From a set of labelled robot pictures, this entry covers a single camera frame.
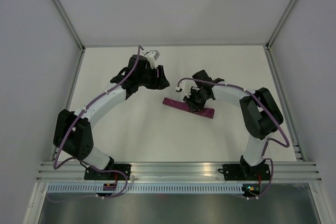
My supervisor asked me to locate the right aluminium frame post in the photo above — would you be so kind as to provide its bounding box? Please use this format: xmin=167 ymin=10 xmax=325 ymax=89
xmin=264 ymin=0 xmax=298 ymax=50

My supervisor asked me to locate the left aluminium frame post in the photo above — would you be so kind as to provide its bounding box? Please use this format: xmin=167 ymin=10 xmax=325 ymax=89
xmin=51 ymin=0 xmax=85 ymax=52

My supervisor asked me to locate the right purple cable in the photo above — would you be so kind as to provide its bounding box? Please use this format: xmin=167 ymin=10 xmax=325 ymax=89
xmin=175 ymin=77 xmax=291 ymax=201

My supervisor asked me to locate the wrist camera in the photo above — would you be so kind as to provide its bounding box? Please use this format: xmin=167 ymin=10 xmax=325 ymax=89
xmin=175 ymin=80 xmax=194 ymax=97
xmin=144 ymin=50 xmax=160 ymax=69

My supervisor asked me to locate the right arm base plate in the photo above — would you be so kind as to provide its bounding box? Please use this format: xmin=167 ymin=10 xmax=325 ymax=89
xmin=218 ymin=164 xmax=271 ymax=182

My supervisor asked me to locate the purple cable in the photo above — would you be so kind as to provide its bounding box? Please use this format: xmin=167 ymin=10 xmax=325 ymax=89
xmin=47 ymin=45 xmax=146 ymax=204
xmin=175 ymin=77 xmax=291 ymax=201

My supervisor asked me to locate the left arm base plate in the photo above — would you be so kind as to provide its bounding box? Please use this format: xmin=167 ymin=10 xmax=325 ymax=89
xmin=84 ymin=163 xmax=131 ymax=181

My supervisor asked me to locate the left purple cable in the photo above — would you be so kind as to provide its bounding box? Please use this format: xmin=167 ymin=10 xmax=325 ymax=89
xmin=47 ymin=45 xmax=146 ymax=204

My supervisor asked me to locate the aluminium front rail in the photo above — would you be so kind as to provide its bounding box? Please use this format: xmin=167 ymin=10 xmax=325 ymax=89
xmin=35 ymin=162 xmax=322 ymax=183

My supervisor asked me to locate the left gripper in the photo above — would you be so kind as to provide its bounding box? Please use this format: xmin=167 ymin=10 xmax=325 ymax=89
xmin=137 ymin=65 xmax=170 ymax=90

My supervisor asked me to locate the aluminium frame post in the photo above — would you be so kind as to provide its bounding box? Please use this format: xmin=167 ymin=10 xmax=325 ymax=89
xmin=51 ymin=0 xmax=85 ymax=52
xmin=264 ymin=0 xmax=298 ymax=50

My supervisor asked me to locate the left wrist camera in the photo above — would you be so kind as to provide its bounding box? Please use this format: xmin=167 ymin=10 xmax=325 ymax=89
xmin=144 ymin=50 xmax=160 ymax=69

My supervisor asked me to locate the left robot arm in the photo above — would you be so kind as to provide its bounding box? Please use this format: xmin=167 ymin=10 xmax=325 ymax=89
xmin=53 ymin=50 xmax=170 ymax=180

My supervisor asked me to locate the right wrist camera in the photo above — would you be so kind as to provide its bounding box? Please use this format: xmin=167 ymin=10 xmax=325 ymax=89
xmin=175 ymin=80 xmax=194 ymax=97

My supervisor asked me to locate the white slotted cable duct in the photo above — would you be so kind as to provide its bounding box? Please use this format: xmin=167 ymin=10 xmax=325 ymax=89
xmin=47 ymin=183 xmax=243 ymax=194

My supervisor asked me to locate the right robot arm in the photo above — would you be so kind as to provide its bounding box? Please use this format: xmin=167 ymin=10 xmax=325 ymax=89
xmin=176 ymin=70 xmax=289 ymax=180

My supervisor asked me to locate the purple cloth napkin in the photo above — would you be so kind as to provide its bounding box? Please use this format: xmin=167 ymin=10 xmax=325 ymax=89
xmin=162 ymin=98 xmax=215 ymax=119

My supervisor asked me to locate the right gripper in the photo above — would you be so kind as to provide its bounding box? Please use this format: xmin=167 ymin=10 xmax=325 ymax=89
xmin=183 ymin=89 xmax=209 ymax=113

